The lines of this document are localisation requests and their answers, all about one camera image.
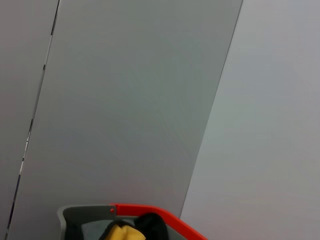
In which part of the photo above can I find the yellow towel with black trim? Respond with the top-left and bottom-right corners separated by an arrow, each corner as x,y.
82,219 -> 154,240

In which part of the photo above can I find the grey perforated storage box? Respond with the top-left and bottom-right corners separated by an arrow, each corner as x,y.
56,203 -> 209,240

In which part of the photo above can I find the black cloth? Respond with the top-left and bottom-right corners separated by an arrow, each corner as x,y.
64,212 -> 171,240

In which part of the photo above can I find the orange box handle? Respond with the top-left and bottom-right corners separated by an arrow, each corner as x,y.
109,203 -> 209,240

